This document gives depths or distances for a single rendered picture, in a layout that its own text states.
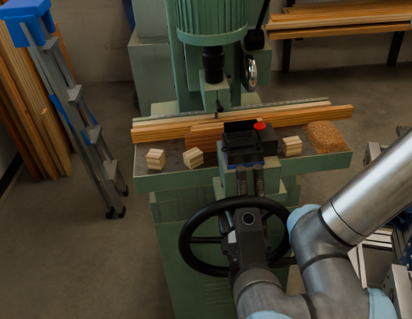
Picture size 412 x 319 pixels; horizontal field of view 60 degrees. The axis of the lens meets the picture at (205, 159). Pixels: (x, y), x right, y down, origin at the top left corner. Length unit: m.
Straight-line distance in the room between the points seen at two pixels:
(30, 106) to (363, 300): 2.07
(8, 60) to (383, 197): 1.99
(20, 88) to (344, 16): 2.30
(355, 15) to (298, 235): 2.64
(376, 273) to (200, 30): 1.21
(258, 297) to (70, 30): 3.23
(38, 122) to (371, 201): 2.07
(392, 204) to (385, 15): 2.71
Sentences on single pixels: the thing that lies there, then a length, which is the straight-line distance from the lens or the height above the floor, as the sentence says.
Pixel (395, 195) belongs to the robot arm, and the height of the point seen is 1.17.
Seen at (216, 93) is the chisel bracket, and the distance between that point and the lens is 0.96.
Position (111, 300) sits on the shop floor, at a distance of 1.83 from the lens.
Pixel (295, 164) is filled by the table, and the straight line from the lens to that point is 1.00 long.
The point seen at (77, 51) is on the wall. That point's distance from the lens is 3.60.
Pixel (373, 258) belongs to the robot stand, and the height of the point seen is 0.21.
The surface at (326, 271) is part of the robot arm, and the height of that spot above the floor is 1.08.
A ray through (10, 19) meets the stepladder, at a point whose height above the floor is 1.12.
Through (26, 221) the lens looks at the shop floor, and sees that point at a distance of 2.35.
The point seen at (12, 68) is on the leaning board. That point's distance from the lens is 2.23.
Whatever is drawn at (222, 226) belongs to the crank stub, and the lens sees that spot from 0.76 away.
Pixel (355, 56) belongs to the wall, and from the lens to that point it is 3.76.
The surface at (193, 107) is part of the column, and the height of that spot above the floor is 0.89.
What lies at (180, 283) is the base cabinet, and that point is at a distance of 1.33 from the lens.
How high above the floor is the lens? 1.51
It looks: 38 degrees down
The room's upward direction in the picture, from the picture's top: 4 degrees counter-clockwise
